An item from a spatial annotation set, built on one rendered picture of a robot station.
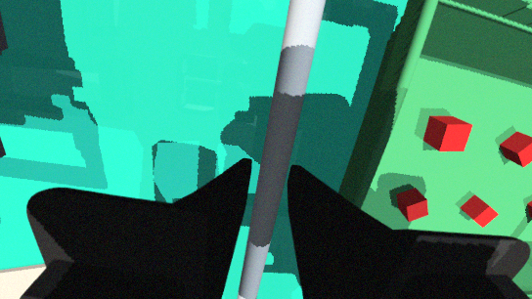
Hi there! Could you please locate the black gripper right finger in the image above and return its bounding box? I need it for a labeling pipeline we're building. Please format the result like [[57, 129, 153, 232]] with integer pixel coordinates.
[[288, 165, 531, 299]]

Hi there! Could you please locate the green plastic tray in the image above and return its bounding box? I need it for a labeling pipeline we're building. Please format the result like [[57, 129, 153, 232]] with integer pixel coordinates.
[[338, 0, 532, 299]]

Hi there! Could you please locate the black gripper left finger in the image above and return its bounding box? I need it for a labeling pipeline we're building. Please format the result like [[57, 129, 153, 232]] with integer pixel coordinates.
[[26, 158, 252, 299]]

